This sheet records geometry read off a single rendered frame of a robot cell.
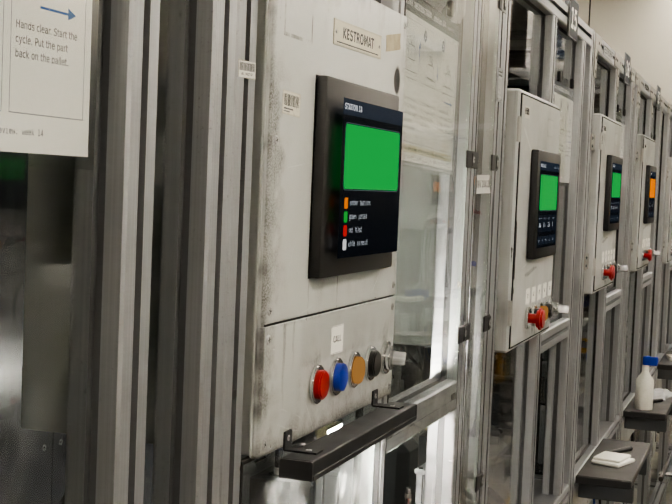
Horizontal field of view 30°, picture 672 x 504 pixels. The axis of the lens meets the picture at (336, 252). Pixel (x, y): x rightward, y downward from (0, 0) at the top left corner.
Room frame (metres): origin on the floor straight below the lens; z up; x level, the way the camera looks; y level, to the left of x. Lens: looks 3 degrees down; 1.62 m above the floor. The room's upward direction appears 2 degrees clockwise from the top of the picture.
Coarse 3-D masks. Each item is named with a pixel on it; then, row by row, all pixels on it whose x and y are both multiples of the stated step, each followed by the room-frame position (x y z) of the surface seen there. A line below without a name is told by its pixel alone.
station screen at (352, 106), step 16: (352, 112) 1.27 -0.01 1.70; (368, 112) 1.32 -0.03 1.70; (384, 112) 1.38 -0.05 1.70; (400, 112) 1.43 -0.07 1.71; (368, 128) 1.32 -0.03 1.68; (384, 128) 1.38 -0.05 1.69; (400, 128) 1.44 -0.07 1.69; (400, 144) 1.44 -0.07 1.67; (400, 160) 1.44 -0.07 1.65; (352, 192) 1.28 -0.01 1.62; (368, 192) 1.33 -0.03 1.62; (384, 192) 1.39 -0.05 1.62; (352, 208) 1.29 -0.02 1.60; (368, 208) 1.34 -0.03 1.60; (384, 208) 1.39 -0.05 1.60; (352, 224) 1.29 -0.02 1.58; (368, 224) 1.34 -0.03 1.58; (384, 224) 1.39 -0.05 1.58; (352, 240) 1.29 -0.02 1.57; (368, 240) 1.34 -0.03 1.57; (384, 240) 1.40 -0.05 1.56; (352, 256) 1.29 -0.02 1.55
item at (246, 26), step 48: (240, 0) 1.08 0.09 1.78; (240, 48) 1.08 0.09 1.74; (240, 96) 1.09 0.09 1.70; (240, 144) 1.09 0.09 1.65; (240, 192) 1.10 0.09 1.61; (240, 240) 1.10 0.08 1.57; (240, 288) 1.10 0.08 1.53; (240, 336) 1.11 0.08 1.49; (240, 384) 1.11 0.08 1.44; (240, 432) 1.11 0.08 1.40; (480, 432) 2.07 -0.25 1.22
